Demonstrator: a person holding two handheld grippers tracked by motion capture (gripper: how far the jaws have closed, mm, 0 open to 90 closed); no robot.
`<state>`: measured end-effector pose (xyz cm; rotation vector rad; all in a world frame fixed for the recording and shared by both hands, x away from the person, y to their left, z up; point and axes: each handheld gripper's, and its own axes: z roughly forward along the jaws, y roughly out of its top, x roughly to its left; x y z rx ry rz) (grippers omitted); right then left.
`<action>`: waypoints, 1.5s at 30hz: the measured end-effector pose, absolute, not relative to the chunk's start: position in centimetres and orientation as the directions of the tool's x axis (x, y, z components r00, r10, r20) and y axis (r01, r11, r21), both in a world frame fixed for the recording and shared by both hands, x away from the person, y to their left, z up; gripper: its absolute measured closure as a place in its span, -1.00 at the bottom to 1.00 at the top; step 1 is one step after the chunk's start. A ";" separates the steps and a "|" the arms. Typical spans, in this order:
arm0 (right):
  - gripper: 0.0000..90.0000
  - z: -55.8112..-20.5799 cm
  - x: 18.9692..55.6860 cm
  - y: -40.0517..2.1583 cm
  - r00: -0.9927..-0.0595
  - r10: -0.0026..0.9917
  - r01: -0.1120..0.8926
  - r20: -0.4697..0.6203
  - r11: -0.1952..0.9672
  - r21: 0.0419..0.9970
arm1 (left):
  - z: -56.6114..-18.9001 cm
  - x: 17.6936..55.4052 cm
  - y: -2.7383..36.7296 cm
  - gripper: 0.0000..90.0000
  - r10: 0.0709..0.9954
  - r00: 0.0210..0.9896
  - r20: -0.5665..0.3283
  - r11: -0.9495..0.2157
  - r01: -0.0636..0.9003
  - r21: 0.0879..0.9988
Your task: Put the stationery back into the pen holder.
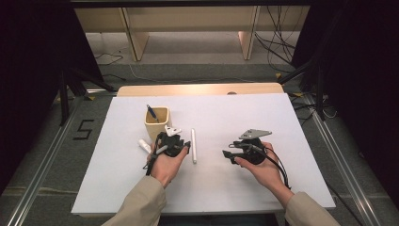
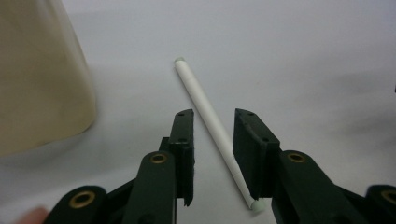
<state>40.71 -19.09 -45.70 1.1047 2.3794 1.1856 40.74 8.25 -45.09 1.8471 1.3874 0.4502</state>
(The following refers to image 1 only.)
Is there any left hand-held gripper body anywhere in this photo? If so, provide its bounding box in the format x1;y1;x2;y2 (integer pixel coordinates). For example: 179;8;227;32
155;124;186;158

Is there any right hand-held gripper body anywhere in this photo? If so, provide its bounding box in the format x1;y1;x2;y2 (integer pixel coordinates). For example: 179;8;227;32
230;128;273;166

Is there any slim white pen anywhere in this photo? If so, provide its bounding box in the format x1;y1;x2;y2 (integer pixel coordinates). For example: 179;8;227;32
190;127;199;165

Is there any beige pen holder cup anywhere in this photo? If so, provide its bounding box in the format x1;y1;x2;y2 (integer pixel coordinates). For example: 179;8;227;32
143;106;173;143

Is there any thick white marker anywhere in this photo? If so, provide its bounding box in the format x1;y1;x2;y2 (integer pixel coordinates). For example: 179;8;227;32
137;138;153;155

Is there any blue pen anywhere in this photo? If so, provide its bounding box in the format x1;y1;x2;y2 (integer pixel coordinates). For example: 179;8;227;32
146;104;160;123

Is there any person's left hand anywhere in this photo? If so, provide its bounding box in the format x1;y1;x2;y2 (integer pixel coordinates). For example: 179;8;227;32
150;142;190;189

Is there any person's right hand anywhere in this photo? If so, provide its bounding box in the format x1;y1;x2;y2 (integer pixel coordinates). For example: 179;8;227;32
234;141;296;207

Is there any white table sheet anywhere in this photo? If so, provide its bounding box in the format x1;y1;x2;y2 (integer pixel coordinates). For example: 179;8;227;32
71;93;337;217

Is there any wooden table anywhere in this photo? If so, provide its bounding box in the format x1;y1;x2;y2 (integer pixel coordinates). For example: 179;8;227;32
116;82;285;98

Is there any black metal stand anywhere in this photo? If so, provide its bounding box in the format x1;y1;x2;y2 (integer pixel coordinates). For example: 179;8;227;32
56;66;118;127
277;57;328;122

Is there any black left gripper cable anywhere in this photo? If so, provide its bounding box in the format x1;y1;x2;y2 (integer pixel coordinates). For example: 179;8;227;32
142;140;169;177

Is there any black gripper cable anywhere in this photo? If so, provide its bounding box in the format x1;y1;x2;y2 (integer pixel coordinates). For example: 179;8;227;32
142;140;169;177
250;144;292;190

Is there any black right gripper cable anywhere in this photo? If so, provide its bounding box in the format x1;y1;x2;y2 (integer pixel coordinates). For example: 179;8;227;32
250;144;292;190

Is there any aluminium floor rail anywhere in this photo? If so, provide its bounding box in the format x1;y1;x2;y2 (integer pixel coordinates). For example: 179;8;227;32
300;93;384;226
5;93;88;226

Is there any thin black floor cable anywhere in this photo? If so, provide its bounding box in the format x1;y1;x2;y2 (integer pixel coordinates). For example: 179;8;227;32
93;51;124;67

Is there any bundle of black floor cables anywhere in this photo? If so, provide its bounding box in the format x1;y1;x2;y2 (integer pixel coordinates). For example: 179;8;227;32
253;5;298;73

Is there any light wooden desk frame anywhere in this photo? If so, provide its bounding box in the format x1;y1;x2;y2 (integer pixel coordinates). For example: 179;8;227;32
74;6;311;62

